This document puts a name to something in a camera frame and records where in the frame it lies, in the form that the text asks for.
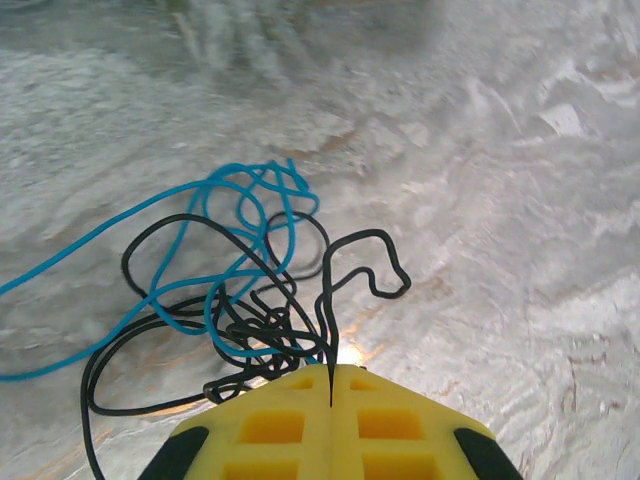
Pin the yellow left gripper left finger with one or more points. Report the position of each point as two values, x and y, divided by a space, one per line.
280 400

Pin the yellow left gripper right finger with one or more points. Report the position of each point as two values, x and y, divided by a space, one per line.
390 405

